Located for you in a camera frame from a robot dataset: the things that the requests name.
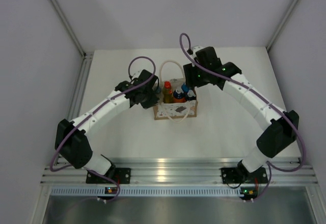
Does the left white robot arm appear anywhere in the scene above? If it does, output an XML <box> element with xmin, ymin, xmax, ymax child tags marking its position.
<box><xmin>55</xmin><ymin>70</ymin><xmax>158</xmax><ymax>183</ymax></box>

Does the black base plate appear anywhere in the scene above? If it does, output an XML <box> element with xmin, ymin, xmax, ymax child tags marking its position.
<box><xmin>221</xmin><ymin>167</ymin><xmax>268</xmax><ymax>185</ymax></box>
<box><xmin>86</xmin><ymin>167</ymin><xmax>131</xmax><ymax>184</ymax></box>

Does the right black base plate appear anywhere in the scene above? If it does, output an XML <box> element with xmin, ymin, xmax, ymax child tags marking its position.
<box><xmin>221</xmin><ymin>167</ymin><xmax>268</xmax><ymax>185</ymax></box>

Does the aluminium frame post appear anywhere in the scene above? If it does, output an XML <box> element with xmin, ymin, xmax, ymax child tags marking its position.
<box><xmin>265</xmin><ymin>0</ymin><xmax>301</xmax><ymax>52</ymax></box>
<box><xmin>35</xmin><ymin>0</ymin><xmax>87</xmax><ymax>59</ymax></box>

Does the yellow bottle red cap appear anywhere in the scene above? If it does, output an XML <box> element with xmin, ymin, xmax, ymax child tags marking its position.
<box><xmin>162</xmin><ymin>81</ymin><xmax>174</xmax><ymax>103</ymax></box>

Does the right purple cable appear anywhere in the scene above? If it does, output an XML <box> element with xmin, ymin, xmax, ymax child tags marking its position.
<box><xmin>179</xmin><ymin>33</ymin><xmax>306</xmax><ymax>202</ymax></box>

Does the left aluminium frame post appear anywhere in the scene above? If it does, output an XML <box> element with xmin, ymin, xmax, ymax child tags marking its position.
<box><xmin>35</xmin><ymin>0</ymin><xmax>87</xmax><ymax>59</ymax></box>

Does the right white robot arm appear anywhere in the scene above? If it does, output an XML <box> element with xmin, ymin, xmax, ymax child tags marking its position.
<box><xmin>183</xmin><ymin>46</ymin><xmax>299</xmax><ymax>182</ymax></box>

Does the aluminium mounting rail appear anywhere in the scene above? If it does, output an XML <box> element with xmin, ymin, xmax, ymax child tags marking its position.
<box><xmin>40</xmin><ymin>158</ymin><xmax>318</xmax><ymax>186</ymax></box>

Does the right aluminium frame post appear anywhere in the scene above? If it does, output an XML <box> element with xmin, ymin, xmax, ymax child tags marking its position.
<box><xmin>265</xmin><ymin>0</ymin><xmax>301</xmax><ymax>52</ymax></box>

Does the orange spray bottle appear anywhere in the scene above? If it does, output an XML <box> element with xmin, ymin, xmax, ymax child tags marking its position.
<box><xmin>186</xmin><ymin>90</ymin><xmax>197</xmax><ymax>101</ymax></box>
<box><xmin>181</xmin><ymin>84</ymin><xmax>189</xmax><ymax>94</ymax></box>
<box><xmin>173</xmin><ymin>88</ymin><xmax>186</xmax><ymax>103</ymax></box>

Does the canvas jute tote bag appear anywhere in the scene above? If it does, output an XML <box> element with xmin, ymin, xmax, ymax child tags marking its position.
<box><xmin>153</xmin><ymin>60</ymin><xmax>198</xmax><ymax>124</ymax></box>

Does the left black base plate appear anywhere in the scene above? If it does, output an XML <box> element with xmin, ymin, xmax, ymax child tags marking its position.
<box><xmin>86</xmin><ymin>167</ymin><xmax>131</xmax><ymax>184</ymax></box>

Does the slotted grey cable duct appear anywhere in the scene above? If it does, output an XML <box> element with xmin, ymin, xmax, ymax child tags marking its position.
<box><xmin>50</xmin><ymin>186</ymin><xmax>258</xmax><ymax>197</ymax></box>

